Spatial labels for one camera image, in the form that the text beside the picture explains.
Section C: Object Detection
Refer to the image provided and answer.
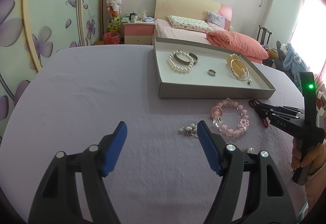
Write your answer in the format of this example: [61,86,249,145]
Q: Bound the dark red bead bracelet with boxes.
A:
[248,98,271,128]

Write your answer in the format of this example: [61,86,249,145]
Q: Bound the pearl earring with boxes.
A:
[242,148,255,154]

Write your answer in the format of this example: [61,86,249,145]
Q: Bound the pink bead bracelet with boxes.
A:
[210,97,250,138]

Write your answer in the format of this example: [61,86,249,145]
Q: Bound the grey cardboard jewelry tray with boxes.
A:
[154,37,276,99]

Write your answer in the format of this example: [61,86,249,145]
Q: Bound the person's right hand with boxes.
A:
[291,138,325,174]

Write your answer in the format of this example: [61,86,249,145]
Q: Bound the blue plush robe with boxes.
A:
[274,41,307,83]

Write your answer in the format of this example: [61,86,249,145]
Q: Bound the amber yellow bangle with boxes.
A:
[226,54,248,79]

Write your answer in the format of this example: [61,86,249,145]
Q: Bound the pink curtain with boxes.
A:
[297,0,325,95]

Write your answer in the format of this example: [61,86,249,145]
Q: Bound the folded coral duvet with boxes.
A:
[206,31,269,60]

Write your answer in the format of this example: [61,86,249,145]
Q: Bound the dark wooden chair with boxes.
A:
[256,25,272,46]

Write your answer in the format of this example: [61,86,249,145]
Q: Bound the dark metal cuff bangle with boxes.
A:
[173,50,198,66]

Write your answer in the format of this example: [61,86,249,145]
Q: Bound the pink patterned pillow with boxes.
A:
[206,11,227,30]

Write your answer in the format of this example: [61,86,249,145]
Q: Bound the purple table cloth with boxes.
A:
[0,44,310,224]

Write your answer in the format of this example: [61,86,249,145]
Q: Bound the floral white pillow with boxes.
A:
[167,15,213,33]

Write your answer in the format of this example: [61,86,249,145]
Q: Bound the bed with pink sheet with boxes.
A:
[154,19,262,64]

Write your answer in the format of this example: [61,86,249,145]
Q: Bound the beige pink headboard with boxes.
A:
[154,0,232,30]

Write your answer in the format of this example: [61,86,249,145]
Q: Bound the pink beige nightstand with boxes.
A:
[123,21,155,45]

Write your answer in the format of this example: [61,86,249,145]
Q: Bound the white mug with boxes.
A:
[130,13,138,22]

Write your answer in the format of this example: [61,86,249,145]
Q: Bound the cardboard box on floor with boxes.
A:
[93,40,105,45]

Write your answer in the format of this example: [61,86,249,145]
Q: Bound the red lined waste bin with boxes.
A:
[103,32,121,45]

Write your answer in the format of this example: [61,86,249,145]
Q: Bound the plush toy display tube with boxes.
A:
[106,0,122,32]

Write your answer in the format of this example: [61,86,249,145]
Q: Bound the floral sliding wardrobe doors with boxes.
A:
[1,0,103,130]

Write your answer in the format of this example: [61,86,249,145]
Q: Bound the white pearl bracelet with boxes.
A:
[166,50,195,75]

